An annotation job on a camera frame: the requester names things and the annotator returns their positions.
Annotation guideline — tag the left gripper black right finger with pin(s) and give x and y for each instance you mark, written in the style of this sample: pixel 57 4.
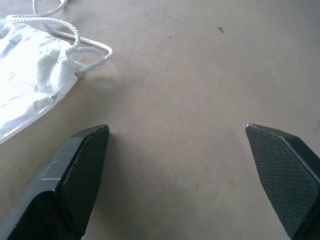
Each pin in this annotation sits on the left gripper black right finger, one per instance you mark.
pixel 282 180

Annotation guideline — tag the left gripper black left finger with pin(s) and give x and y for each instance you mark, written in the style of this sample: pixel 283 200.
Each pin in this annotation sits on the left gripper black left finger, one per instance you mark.
pixel 62 187

